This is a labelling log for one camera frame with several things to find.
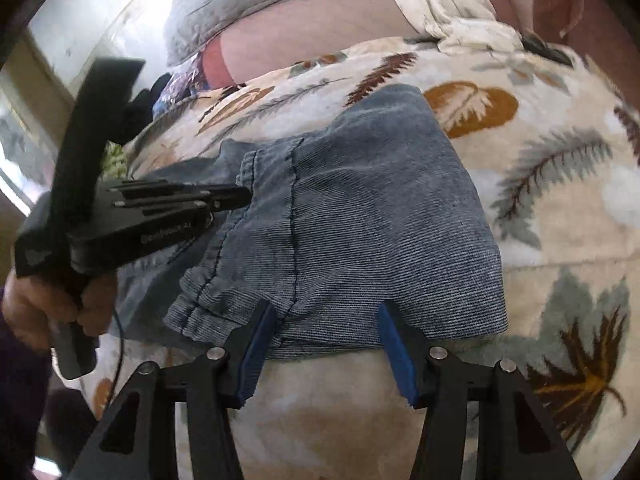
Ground pink padded headboard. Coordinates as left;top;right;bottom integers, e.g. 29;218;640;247
480;0;640;92

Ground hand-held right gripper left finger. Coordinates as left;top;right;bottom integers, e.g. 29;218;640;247
67;300;278;480

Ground purple plastic bag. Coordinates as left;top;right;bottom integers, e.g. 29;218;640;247
152;57;207;111

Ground green white rolled quilt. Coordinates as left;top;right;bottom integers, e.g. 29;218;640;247
100;142;132;181

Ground pink striped bolster cushion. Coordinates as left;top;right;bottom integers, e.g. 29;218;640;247
200;0;436;89

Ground blue denim pants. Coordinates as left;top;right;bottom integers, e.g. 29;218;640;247
117;84;511;362

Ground leaf print blanket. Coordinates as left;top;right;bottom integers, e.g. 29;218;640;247
80;35;640;480

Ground black clothing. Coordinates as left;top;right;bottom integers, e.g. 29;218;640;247
122;72;174;144

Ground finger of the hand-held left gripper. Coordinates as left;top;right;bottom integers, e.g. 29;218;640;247
107;179;252;201
114;200;249;214

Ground white crumpled cloth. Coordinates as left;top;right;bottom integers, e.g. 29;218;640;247
382;0;526;54

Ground grey quilted pillow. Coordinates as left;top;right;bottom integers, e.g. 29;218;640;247
162;0;436;67

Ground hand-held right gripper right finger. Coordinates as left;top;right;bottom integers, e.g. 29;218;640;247
377;301;583;480

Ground person's left forearm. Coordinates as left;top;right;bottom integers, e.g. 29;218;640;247
0;310;56;480

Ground person's left hand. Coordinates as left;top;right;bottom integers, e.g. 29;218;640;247
2;266;119;349

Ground wooden door frame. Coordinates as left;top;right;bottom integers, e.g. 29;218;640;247
10;30;87;111

